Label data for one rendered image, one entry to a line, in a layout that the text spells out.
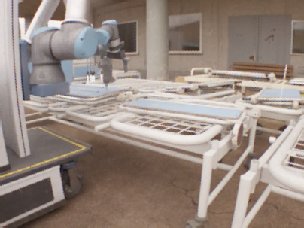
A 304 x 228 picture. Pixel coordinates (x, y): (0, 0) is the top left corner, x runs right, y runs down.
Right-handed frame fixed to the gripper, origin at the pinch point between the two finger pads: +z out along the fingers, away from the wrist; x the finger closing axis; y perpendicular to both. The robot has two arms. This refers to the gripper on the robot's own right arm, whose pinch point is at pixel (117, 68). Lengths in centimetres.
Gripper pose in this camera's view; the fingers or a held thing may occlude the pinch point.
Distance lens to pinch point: 160.1
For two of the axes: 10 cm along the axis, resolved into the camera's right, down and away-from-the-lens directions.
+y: -4.8, 5.7, -6.7
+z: 1.0, 7.9, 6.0
